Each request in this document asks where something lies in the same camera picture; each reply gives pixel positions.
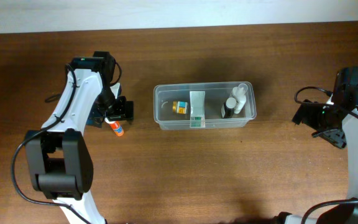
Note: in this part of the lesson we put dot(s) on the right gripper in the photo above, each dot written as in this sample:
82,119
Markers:
336,138

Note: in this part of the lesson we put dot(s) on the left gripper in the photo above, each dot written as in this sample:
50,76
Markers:
123,111

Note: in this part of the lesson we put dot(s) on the orange tube white cap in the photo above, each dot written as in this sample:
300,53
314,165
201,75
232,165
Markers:
115,126

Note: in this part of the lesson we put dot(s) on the small gold-lid jar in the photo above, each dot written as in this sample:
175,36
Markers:
180,107

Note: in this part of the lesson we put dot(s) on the clear white spray bottle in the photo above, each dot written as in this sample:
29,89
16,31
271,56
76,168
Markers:
239,94

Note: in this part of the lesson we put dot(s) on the white green tube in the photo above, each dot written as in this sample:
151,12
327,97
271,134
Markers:
197,117

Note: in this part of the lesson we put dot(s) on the dark bottle white cap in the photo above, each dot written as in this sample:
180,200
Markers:
228,108

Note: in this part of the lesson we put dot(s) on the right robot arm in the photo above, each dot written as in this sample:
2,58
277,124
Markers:
343,97

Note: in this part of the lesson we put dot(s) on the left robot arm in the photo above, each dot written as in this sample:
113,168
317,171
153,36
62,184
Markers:
59,162

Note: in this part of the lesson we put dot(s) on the clear plastic container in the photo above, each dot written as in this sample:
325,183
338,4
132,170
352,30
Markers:
216,93

